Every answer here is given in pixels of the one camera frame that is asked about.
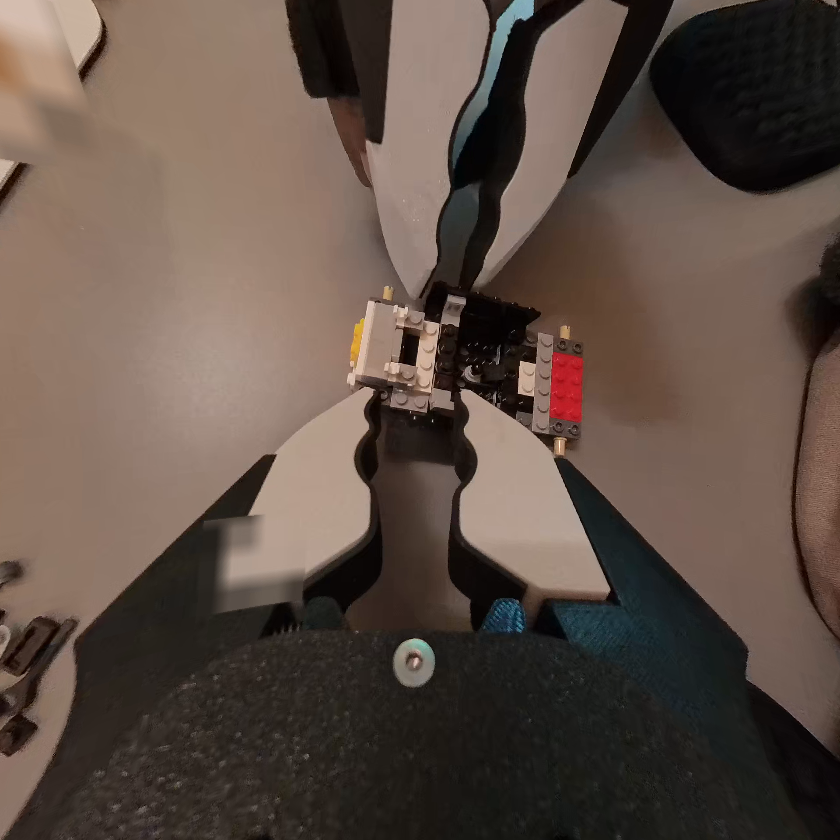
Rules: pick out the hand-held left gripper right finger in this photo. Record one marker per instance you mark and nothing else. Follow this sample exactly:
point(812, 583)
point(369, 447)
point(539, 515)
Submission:
point(525, 518)

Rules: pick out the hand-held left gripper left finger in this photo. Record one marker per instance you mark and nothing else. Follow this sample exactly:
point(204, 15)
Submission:
point(315, 485)

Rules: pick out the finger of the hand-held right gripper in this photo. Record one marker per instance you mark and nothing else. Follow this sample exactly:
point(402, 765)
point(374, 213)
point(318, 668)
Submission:
point(564, 98)
point(420, 131)

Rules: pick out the toy brick car model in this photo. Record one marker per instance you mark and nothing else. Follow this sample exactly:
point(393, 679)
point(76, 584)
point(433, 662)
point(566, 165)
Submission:
point(564, 380)

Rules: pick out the small black toy brick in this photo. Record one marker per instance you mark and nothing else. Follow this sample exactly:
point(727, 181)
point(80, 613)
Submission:
point(485, 305)

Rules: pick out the white book stand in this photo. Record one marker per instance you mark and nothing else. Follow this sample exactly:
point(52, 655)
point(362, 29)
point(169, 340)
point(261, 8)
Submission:
point(85, 33)

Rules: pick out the person's right hand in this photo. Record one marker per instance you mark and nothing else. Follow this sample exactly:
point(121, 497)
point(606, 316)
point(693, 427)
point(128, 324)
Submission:
point(351, 144)

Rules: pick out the black fleece-lined jacket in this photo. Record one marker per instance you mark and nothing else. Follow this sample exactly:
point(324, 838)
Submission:
point(754, 92)

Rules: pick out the pile of small black toy pieces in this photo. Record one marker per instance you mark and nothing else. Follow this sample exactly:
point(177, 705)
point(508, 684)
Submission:
point(29, 649)

